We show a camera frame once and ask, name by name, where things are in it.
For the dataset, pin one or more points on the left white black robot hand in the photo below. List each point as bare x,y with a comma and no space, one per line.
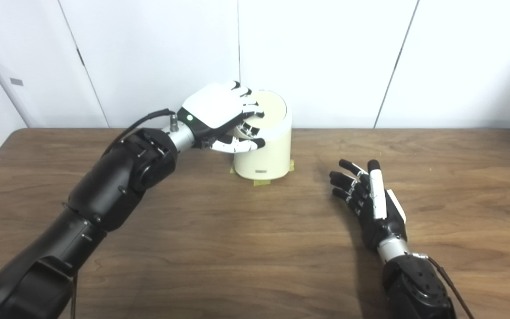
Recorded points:
215,106

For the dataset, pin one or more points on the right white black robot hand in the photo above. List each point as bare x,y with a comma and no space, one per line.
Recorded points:
376,199

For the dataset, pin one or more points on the cream round bin lid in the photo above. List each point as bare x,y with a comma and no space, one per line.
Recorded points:
275,108

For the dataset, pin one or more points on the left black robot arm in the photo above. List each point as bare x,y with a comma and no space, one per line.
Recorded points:
109,190

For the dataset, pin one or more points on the cream-colored cylindrical bin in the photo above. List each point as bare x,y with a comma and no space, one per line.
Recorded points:
268,155

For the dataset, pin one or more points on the black wall panel hinge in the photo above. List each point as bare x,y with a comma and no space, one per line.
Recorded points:
80,56

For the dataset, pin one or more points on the gray wall tape patch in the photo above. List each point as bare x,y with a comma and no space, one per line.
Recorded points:
16,82

